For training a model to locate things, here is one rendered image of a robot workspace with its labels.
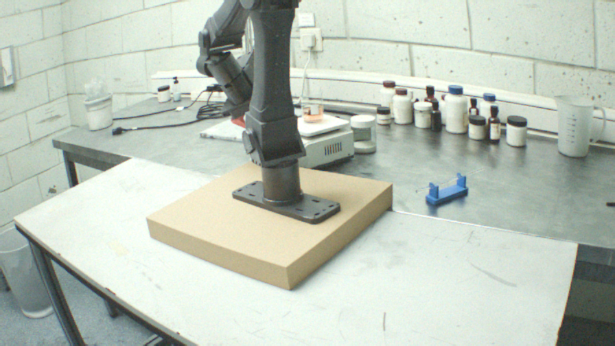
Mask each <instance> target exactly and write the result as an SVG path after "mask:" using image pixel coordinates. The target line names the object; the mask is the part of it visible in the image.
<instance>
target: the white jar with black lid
mask: <svg viewBox="0 0 615 346"><path fill-rule="evenodd" d="M507 143H508V144H509V145H511V146H515V147H523V146H525V145H526V144H527V118H525V117H521V116H517V115H510V116H508V117H507Z"/></svg>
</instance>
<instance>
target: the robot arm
mask: <svg viewBox="0 0 615 346"><path fill-rule="evenodd" d="M300 2H302V0H224V2H223V3H222V5H221V6H220V8H219V9H218V10H217V11H216V12H215V13H214V14H213V16H212V17H209V18H208V19H207V22H206V23H205V26H204V28H203V30H202V31H199V33H198V47H199V48H200V55H199V57H198V59H197V61H196V69H197V71H198V72H199V73H200V74H202V75H204V76H208V77H210V78H215V79H216V81H217V83H218V84H219V85H220V87H221V89H222V90H223V91H224V93H225V95H226V96H227V99H226V101H225V103H224V105H223V107H222V109H221V111H220V113H221V115H222V116H223V117H225V115H228V114H229V113H230V115H231V116H232V118H231V122H232V124H235V125H238V126H241V127H243V128H245V129H246V130H243V131H242V142H243V144H244V148H245V151H246V154H250V156H251V162H253V163H254V164H256V165H258V166H259V167H260V168H261V172H262V181H253V182H252V183H249V184H247V185H245V186H243V187H240V188H238V189H236V190H233V191H232V197H233V199H236V200H239V201H242V202H244V203H248V204H250V205H253V206H256V207H259V208H262V209H265V210H268V211H271V212H274V213H276V214H280V215H282V216H286V217H289V218H293V219H295V220H299V221H301V222H306V223H308V224H318V223H320V222H322V221H324V220H326V219H328V218H329V217H331V216H333V215H334V214H336V213H338V212H339V211H340V203H338V202H335V201H332V200H328V199H325V198H320V197H318V196H313V195H310V194H305V193H303V190H302V189H301V184H300V175H299V160H298V158H301V157H305V156H306V150H305V146H304V144H303V141H302V138H301V135H300V132H299V129H298V116H297V115H295V114H294V103H293V100H292V94H291V88H290V38H291V31H292V24H293V21H294V18H295V9H296V8H299V3H300ZM249 15H250V18H251V22H252V25H253V34H254V51H250V52H248V53H246V54H244V55H242V56H239V57H237V58H236V59H235V57H234V55H233V54H232V53H231V51H229V50H232V49H239V48H243V43H242V37H243V36H244V34H245V31H244V29H245V28H246V22H247V20H248V17H249ZM224 51H225V52H224ZM244 116H245V120H244Z"/></svg>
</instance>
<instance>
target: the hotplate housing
mask: <svg viewBox="0 0 615 346"><path fill-rule="evenodd" d="M301 138H302V141H303V144H304V146H305V150H306V156H305V157H301V158H298V160H299V168H307V169H311V170H318V169H321V168H324V167H327V166H329V165H333V164H336V163H340V162H342V161H346V160H349V159H352V158H354V156H353V154H354V141H353V131H352V130H351V129H348V128H345V127H344V128H339V129H336V130H331V131H328V132H324V133H321V134H317V135H313V136H310V137H306V136H303V135H301Z"/></svg>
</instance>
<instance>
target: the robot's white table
mask: <svg viewBox="0 0 615 346"><path fill-rule="evenodd" d="M217 178H219V177H217V176H211V175H207V174H201V173H198V172H192V171H189V170H183V169H179V168H173V167H170V166H167V165H161V164H158V163H152V162H149V161H143V160H140V159H134V158H132V159H130V160H128V161H126V162H124V163H122V164H119V165H117V166H115V167H113V168H111V169H109V170H107V171H105V172H103V173H101V174H99V175H97V176H95V177H93V178H91V179H89V180H87V181H85V182H83V183H81V184H79V185H77V186H75V187H73V188H71V189H69V190H67V191H65V192H63V193H61V194H59V195H57V196H55V197H53V198H51V199H49V200H47V201H45V202H43V203H41V204H39V205H37V206H35V207H33V208H31V209H29V210H27V211H25V212H23V213H21V214H19V215H17V216H15V217H14V222H15V223H14V224H15V227H16V230H17V231H18V232H19V233H21V234H22V235H23V236H24V237H26V238H27V242H28V244H29V247H30V251H31V253H32V257H33V259H34V262H35V265H36V268H37V270H38V274H39V275H40V279H41V281H42V283H43V286H44V288H45V291H46V293H47V296H48V298H49V301H50V304H51V306H52V308H53V310H54V313H55V315H56V317H57V319H58V322H59V324H60V326H61V328H62V330H63V332H64V335H65V337H66V339H67V341H68V343H69V345H70V346H86V345H85V343H84V341H83V338H82V336H81V334H80V332H79V329H78V327H77V325H76V322H75V321H74V318H73V316H72V314H71V311H70V309H69V306H68V304H67V301H66V299H65V296H64V294H63V292H62V289H61V287H60V284H59V281H58V278H57V276H56V273H55V270H54V267H53V264H52V262H51V259H52V260H53V261H54V262H55V263H57V264H58V265H59V266H61V267H62V268H64V269H65V270H66V271H67V272H68V273H69V274H70V275H72V276H74V277H75V278H76V279H77V280H78V281H80V282H81V283H82V284H84V285H85V286H86V287H87V288H89V289H90V290H92V291H93V292H94V293H95V294H97V295H98V296H100V297H101V298H103V299H104V300H106V301H107V302H108V303H109V304H111V305H112V306H114V307H115V308H117V309H118V310H119V311H121V312H122V313H124V314H125V315H126V316H128V317H130V318H131V319H132V320H134V321H136V322H137V323H138V324H140V325H142V326H144V327H145V328H146V329H148V330H150V331H151V332H153V333H154V334H155V335H153V336H151V337H150V338H148V339H147V340H145V341H144V342H142V343H141V344H139V345H137V346H170V345H172V346H556V344H557V340H558V338H559V333H560V330H561V325H562V322H563V319H564V314H565V311H566V306H567V302H568V297H569V293H570V287H571V283H572V277H573V273H574V269H575V262H576V258H577V248H578V244H577V243H573V242H565V241H561V240H553V239H548V238H541V237H536V236H532V235H524V234H519V233H512V232H508V231H500V230H495V229H488V228H483V227H475V226H472V225H467V224H459V223H455V222H448V221H443V220H436V219H432V218H424V217H420V216H413V215H408V214H401V213H397V212H393V211H385V212H384V213H383V214H381V215H380V216H379V217H378V218H377V219H376V220H374V221H373V222H372V223H371V224H370V225H369V226H368V227H367V228H366V229H365V230H363V231H362V232H361V233H360V234H359V235H357V236H356V237H355V238H354V239H353V240H352V241H351V242H350V243H348V244H347V245H346V246H344V247H343V248H342V249H341V250H339V252H337V253H336V254H335V255H334V256H333V257H331V258H330V259H329V260H327V261H326V262H325V263H324V264H323V265H322V266H320V267H319V268H317V269H316V270H315V271H314V272H313V273H312V274H310V275H309V276H308V277H306V278H305V279H304V280H303V281H301V282H300V283H299V284H297V285H296V286H295V287H294V288H293V289H291V290H286V289H283V288H280V287H277V286H273V285H270V284H267V283H264V282H262V281H259V280H256V279H253V278H250V277H247V276H245V275H241V274H239V273H236V272H233V271H232V270H228V269H226V268H223V267H221V266H218V265H215V264H212V263H210V262H207V261H205V260H203V259H200V258H198V257H195V256H193V255H190V254H188V253H186V252H183V251H181V250H178V249H176V248H174V247H172V246H169V245H167V244H164V243H162V242H160V241H158V240H155V239H154V238H151V237H150V234H149V230H148V225H147V222H146V216H149V215H150V214H152V213H154V212H156V211H158V210H160V209H161V208H163V207H165V206H167V205H168V204H170V203H173V202H174V201H175V200H178V199H179V198H182V197H183V196H185V195H187V194H189V193H190V192H192V191H194V190H196V189H198V188H199V187H202V186H203V185H206V184H207V183H209V182H211V181H213V180H215V179H217ZM50 258H51V259H50Z"/></svg>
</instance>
